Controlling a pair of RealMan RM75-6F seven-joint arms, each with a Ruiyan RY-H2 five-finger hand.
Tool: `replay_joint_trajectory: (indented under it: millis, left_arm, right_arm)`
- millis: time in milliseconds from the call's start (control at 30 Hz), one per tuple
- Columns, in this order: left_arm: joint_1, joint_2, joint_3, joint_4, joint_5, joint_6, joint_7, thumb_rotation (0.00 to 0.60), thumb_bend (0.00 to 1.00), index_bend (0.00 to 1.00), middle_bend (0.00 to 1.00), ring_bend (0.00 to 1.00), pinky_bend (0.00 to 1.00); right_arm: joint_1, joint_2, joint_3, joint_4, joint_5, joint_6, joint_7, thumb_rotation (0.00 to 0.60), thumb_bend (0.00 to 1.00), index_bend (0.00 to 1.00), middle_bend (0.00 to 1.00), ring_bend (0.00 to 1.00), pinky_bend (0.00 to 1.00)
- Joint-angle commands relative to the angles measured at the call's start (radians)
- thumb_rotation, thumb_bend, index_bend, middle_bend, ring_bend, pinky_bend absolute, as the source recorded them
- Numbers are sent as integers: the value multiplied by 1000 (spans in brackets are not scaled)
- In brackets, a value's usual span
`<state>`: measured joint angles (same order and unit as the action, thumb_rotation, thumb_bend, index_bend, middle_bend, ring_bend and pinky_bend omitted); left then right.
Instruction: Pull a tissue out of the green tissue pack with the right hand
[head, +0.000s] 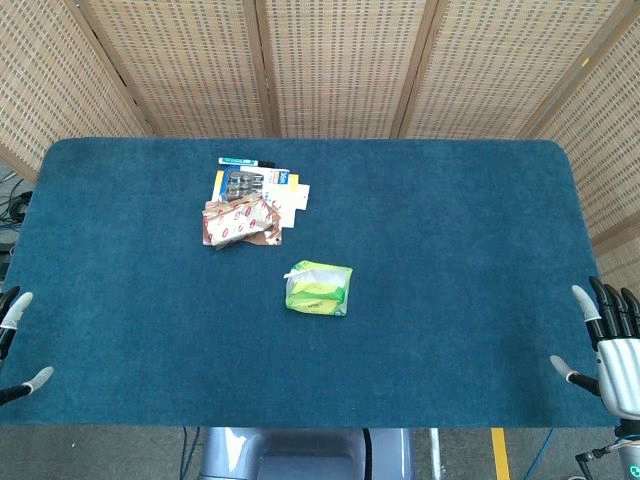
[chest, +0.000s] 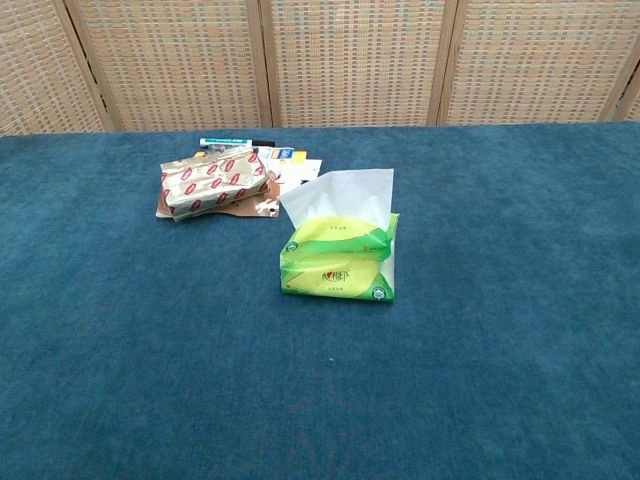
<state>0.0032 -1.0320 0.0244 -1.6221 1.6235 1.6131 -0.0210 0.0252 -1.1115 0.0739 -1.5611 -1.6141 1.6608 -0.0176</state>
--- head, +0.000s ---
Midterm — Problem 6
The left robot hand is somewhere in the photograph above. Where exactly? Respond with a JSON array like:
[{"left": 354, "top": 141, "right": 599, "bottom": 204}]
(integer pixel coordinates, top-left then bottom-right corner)
[{"left": 0, "top": 285, "right": 55, "bottom": 407}]

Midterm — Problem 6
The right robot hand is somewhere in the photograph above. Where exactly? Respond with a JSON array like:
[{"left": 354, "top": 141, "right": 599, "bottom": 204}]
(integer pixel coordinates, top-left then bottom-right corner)
[{"left": 549, "top": 275, "right": 640, "bottom": 421}]

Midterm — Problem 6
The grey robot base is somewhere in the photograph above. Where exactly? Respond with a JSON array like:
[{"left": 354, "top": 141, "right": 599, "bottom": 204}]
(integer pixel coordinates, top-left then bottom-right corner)
[{"left": 198, "top": 427, "right": 416, "bottom": 480}]

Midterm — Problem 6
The green wet wipes pack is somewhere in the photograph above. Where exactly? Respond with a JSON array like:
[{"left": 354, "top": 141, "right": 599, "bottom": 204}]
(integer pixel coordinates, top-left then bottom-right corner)
[{"left": 283, "top": 259, "right": 354, "bottom": 318}]

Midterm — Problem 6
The crumpled red white wrapper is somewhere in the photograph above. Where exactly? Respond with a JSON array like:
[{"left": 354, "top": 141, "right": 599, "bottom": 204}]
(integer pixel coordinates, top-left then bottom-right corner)
[{"left": 201, "top": 195, "right": 284, "bottom": 250}]

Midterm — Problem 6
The battery blister pack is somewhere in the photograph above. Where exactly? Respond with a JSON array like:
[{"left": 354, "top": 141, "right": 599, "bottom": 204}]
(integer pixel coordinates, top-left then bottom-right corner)
[{"left": 213, "top": 167, "right": 292, "bottom": 203}]

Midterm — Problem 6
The blue white marker pen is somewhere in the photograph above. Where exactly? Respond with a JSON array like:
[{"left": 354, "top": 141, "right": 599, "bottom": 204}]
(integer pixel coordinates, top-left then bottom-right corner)
[{"left": 217, "top": 156, "right": 276, "bottom": 168}]

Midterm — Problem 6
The blue carpet table cover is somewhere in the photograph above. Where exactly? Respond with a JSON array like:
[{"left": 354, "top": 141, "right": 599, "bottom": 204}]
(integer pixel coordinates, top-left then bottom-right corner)
[{"left": 0, "top": 137, "right": 617, "bottom": 429}]

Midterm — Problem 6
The white paper card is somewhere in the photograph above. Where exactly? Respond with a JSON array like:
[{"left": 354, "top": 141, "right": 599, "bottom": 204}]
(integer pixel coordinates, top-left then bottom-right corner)
[{"left": 263, "top": 172, "right": 311, "bottom": 230}]

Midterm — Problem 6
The woven bamboo folding screen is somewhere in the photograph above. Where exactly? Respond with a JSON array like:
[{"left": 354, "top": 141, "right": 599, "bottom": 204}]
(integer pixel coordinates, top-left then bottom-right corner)
[{"left": 0, "top": 0, "right": 640, "bottom": 281}]

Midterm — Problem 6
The black cables bundle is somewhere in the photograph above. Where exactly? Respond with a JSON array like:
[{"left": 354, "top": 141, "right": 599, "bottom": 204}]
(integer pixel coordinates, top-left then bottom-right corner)
[{"left": 0, "top": 169, "right": 34, "bottom": 256}]

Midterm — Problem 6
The blue cable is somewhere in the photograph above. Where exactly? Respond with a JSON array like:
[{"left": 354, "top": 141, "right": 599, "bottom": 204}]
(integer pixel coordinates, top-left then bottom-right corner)
[{"left": 179, "top": 427, "right": 201, "bottom": 480}]

